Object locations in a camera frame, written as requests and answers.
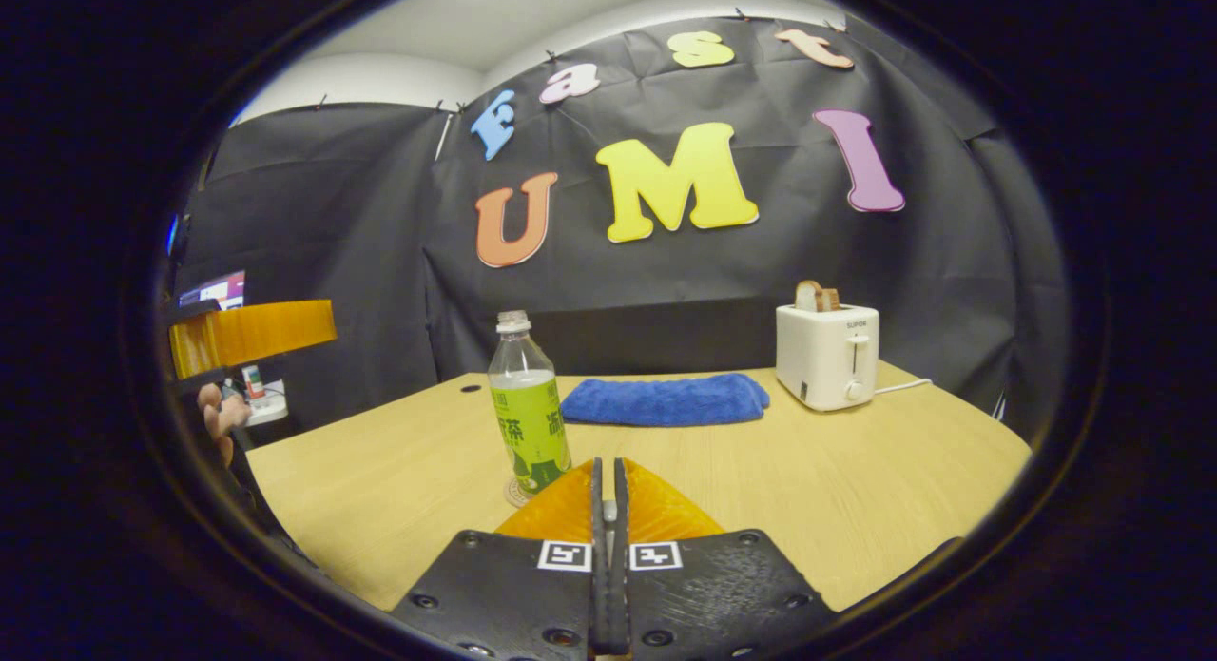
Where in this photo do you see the bread slice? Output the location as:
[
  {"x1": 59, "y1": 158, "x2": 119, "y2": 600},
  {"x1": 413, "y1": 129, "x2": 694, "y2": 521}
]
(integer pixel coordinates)
[{"x1": 794, "y1": 279, "x2": 843, "y2": 314}]

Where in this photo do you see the black backdrop cloth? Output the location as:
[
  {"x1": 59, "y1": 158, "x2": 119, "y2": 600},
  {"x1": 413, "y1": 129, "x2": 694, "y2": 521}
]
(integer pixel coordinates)
[{"x1": 176, "y1": 14, "x2": 1071, "y2": 443}]

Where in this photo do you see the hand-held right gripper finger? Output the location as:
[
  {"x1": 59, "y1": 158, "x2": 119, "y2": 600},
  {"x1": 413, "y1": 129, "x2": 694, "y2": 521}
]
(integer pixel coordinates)
[
  {"x1": 388, "y1": 457, "x2": 610, "y2": 661},
  {"x1": 613, "y1": 457, "x2": 840, "y2": 661}
]

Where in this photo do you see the computer monitor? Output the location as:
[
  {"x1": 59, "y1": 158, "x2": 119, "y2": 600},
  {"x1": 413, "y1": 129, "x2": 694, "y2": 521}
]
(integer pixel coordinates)
[{"x1": 178, "y1": 269, "x2": 247, "y2": 311}]

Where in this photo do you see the white side table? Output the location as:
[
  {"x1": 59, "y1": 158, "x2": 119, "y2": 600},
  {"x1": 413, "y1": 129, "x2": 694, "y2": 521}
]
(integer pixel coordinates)
[{"x1": 242, "y1": 385, "x2": 290, "y2": 428}]

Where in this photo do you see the green label water bottle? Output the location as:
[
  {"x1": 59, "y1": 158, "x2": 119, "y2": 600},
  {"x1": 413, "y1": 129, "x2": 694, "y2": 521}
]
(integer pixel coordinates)
[{"x1": 487, "y1": 309, "x2": 572, "y2": 496}]

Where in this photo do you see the white toaster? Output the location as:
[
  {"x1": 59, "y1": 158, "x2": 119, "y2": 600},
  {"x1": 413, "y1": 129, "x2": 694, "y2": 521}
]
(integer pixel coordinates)
[{"x1": 774, "y1": 301, "x2": 881, "y2": 414}]

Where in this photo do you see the blue folded towel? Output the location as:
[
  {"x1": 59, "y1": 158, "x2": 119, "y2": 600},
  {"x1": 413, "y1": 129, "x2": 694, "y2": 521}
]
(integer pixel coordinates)
[{"x1": 559, "y1": 372, "x2": 772, "y2": 429}]

